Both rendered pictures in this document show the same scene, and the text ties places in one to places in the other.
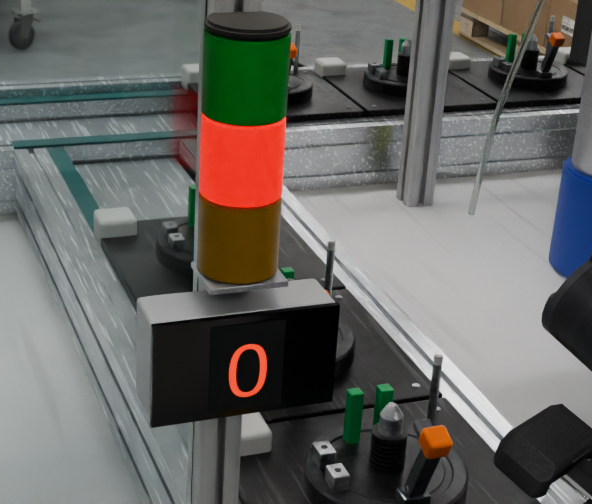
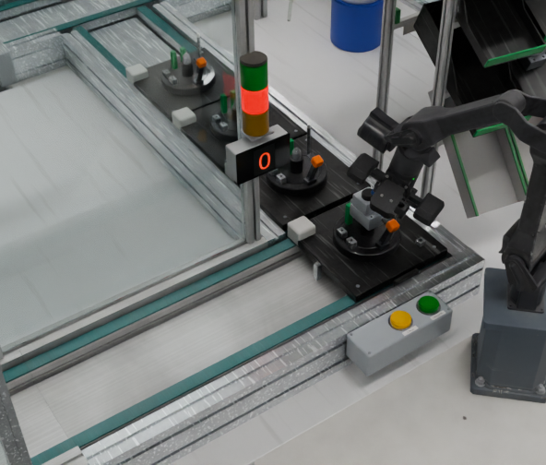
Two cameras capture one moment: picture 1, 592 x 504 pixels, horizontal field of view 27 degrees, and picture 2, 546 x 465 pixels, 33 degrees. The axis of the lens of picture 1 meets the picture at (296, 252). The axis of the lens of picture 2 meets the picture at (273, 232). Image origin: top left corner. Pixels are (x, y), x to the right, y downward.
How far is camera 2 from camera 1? 1.04 m
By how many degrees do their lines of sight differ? 20
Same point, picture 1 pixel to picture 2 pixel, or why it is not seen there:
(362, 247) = not seen: hidden behind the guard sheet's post
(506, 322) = (318, 80)
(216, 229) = (251, 121)
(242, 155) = (257, 99)
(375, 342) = (273, 113)
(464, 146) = not seen: outside the picture
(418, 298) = (276, 75)
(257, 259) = (265, 127)
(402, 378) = (289, 128)
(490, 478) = (334, 165)
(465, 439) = (321, 150)
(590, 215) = (348, 20)
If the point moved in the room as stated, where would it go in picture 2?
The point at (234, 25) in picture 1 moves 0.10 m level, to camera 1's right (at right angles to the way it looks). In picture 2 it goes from (251, 62) to (306, 55)
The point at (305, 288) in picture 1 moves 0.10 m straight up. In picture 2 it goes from (276, 129) to (276, 85)
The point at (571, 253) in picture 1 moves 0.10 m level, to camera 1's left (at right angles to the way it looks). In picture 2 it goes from (341, 38) to (308, 41)
